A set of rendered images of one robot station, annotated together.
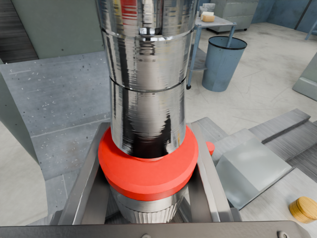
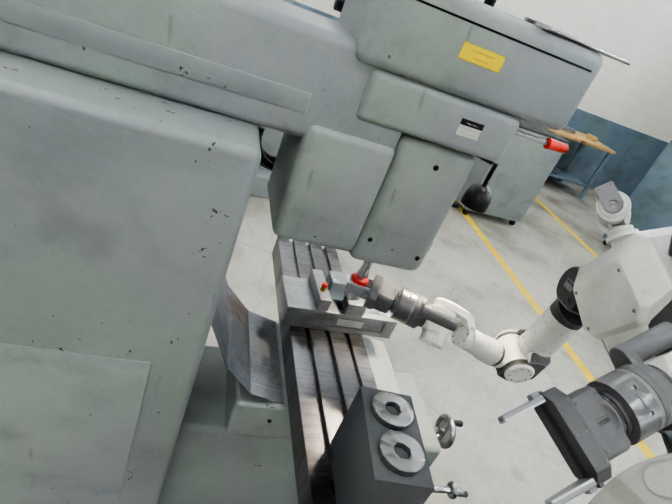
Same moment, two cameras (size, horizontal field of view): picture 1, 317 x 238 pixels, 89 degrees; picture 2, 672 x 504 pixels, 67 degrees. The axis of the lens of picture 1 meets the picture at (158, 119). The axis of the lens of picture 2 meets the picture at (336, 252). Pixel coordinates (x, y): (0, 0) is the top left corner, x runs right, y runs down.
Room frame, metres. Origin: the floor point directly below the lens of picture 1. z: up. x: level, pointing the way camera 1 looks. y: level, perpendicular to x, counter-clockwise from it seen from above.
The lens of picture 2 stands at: (0.00, 1.15, 1.87)
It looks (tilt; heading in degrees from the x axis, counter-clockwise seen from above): 28 degrees down; 277
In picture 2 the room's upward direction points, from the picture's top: 23 degrees clockwise
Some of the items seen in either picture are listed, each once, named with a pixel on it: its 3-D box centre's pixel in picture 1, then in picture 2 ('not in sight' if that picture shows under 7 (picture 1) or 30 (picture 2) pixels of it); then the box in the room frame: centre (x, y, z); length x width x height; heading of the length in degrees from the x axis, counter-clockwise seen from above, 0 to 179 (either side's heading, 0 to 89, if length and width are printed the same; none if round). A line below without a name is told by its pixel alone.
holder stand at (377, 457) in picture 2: not in sight; (378, 460); (-0.16, 0.39, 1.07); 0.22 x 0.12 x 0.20; 113
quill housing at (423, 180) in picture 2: not in sight; (400, 191); (0.05, 0.01, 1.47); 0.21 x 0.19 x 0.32; 118
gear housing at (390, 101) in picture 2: not in sight; (423, 101); (0.08, 0.02, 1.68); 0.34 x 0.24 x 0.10; 28
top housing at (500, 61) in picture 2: not in sight; (462, 44); (0.06, 0.01, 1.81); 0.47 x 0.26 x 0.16; 28
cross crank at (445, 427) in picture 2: not in sight; (436, 430); (-0.39, -0.23, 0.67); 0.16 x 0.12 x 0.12; 28
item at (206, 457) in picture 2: not in sight; (286, 456); (0.03, -0.01, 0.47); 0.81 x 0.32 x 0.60; 28
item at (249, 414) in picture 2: not in sight; (314, 380); (0.05, 0.00, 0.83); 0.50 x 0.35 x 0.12; 28
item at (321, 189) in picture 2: not in sight; (324, 170); (0.22, 0.09, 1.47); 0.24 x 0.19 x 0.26; 118
